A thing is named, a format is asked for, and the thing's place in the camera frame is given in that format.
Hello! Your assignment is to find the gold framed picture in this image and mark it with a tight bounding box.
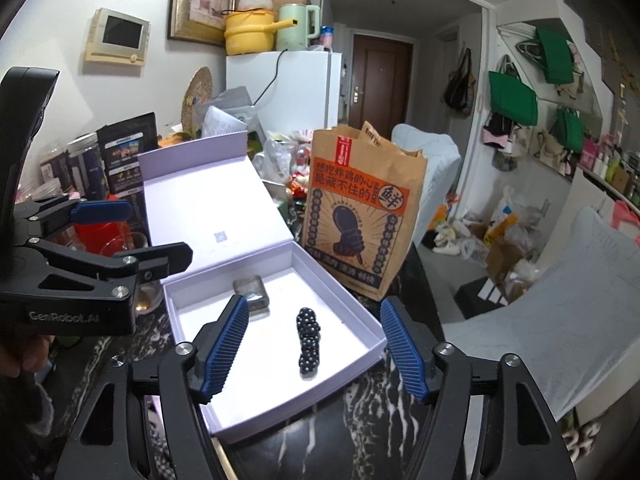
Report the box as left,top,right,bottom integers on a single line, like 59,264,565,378
167,0,238,48

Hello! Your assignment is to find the black printed pouch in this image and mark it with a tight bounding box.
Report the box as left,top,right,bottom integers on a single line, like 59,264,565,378
96,112,160,241

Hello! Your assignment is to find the green tote bag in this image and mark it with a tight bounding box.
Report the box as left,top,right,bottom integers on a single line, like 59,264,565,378
556,107,585,153
488,71,539,127
536,26,576,85

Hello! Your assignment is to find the red cup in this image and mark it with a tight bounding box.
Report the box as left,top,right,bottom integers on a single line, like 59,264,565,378
75,222,121,253

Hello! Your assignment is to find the row of cosmetic bottles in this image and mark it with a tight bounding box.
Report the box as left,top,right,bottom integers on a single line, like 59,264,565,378
580,135,640,196

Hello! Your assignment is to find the dark hanging bag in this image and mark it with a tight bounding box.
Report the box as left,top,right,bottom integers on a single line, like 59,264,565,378
444,49,476,116

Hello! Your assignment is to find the clear lidded jar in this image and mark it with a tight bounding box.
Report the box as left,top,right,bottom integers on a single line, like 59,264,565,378
40,140,71,196
67,132,108,201

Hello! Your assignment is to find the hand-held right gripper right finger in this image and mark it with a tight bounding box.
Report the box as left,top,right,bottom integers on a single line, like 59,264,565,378
380,296,581,480

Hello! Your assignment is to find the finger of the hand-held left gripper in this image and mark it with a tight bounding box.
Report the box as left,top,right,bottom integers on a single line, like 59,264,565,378
31,239,194,302
14,194,132,247

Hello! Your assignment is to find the grey plastic bag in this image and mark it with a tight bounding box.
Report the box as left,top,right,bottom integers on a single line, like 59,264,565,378
192,86,251,138

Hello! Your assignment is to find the wall intercom panel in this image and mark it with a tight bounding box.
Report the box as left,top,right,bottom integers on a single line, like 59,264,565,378
83,7,151,67

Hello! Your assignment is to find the yellow pot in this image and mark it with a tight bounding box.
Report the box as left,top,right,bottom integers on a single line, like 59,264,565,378
223,9,301,56

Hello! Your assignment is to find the person's left hand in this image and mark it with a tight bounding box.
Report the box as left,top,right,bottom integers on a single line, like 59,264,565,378
0,332,53,377

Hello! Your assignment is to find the black power cable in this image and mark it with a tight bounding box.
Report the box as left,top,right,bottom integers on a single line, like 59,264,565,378
252,50,288,107

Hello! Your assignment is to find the white covered chair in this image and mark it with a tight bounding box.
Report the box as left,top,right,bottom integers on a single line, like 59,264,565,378
391,124,462,246

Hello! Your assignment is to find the black bead bracelet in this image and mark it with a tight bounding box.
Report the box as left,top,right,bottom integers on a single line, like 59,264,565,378
296,306,322,380

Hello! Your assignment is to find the clear glass cup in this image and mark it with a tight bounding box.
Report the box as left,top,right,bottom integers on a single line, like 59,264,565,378
100,232,163,313

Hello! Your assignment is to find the printed brown paper bag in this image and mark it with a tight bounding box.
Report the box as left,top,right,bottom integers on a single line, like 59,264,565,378
300,121,428,302

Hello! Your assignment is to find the white fridge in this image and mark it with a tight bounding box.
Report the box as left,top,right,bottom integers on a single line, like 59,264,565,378
225,51,343,136

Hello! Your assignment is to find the woven straw mat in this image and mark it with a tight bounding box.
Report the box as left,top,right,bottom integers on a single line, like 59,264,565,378
182,66,214,133

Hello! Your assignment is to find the green electric kettle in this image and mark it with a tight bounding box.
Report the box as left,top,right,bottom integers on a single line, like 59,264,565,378
276,3,321,52

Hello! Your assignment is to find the white covered sofa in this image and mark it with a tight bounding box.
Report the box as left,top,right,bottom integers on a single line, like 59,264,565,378
442,205,640,411

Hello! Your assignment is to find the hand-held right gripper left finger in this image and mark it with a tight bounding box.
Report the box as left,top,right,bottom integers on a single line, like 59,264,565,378
54,294,251,480

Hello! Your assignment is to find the small metal tin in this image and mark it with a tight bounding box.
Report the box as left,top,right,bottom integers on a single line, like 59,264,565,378
233,275,271,318

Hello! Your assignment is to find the clear plastic bag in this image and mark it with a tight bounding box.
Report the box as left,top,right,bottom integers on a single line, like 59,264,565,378
252,137,301,186

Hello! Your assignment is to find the brown door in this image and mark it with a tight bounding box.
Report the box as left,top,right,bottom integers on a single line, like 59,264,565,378
352,35,413,128

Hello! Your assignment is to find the yellow shopping bag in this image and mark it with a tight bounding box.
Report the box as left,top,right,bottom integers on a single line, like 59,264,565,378
487,212,521,241

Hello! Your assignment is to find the white gift box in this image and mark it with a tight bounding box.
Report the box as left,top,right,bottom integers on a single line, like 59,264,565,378
137,131,388,445

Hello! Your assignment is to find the brown cardboard carton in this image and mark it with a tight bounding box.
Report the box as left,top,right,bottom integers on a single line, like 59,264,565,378
485,240,531,286

